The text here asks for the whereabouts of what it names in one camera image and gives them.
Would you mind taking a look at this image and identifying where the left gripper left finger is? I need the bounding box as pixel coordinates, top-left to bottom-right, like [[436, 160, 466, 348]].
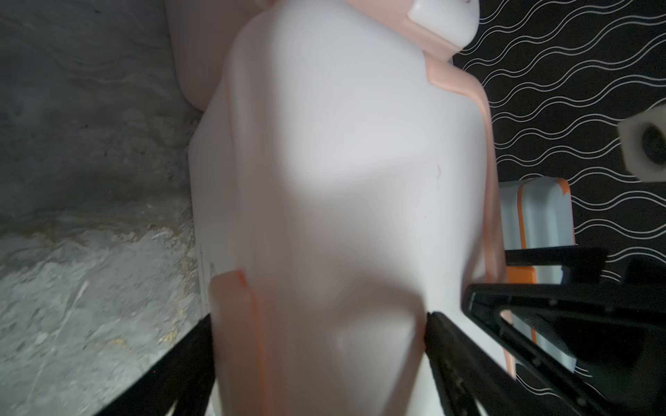
[[98, 315, 215, 416]]

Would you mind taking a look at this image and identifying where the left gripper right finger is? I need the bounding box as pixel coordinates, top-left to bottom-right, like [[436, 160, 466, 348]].
[[424, 312, 572, 415]]

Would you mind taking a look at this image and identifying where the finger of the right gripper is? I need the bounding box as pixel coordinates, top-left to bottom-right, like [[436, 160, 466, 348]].
[[462, 246, 665, 415]]

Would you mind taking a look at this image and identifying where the light blue first aid box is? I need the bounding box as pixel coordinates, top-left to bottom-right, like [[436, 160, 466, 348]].
[[499, 177, 576, 371]]

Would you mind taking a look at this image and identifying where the white first aid box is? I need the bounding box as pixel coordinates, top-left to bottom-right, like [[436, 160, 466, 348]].
[[189, 1, 512, 415]]

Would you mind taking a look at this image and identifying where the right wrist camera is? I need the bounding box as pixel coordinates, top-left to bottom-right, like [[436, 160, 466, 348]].
[[617, 105, 665, 182]]

